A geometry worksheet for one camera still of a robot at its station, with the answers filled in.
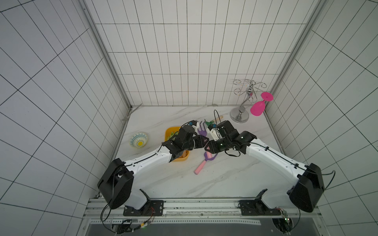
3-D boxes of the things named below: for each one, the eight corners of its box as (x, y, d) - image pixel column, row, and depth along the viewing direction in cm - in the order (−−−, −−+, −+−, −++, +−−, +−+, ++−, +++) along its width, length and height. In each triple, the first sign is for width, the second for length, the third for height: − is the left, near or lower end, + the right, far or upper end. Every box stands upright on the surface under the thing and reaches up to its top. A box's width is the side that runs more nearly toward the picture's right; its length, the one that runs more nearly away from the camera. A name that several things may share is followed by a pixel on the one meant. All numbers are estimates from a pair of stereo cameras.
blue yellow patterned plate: (129, 147, 97) (127, 145, 94) (133, 134, 103) (131, 132, 101) (146, 147, 97) (144, 145, 94) (149, 134, 103) (147, 132, 101)
